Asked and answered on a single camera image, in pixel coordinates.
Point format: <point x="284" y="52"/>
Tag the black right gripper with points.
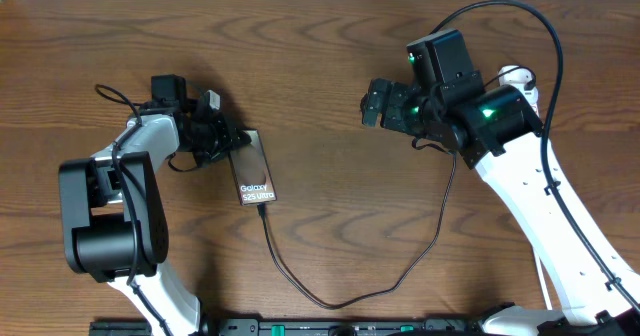
<point x="396" y="93"/>

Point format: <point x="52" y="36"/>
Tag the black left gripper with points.
<point x="225" y="140"/>

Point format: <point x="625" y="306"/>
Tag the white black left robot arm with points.
<point x="113" y="220"/>

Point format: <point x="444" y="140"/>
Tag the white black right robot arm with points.
<point x="497" y="133"/>

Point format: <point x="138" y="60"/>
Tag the white power strip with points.
<point x="534" y="106"/>

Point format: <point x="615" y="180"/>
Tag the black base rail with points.
<point x="433" y="326"/>

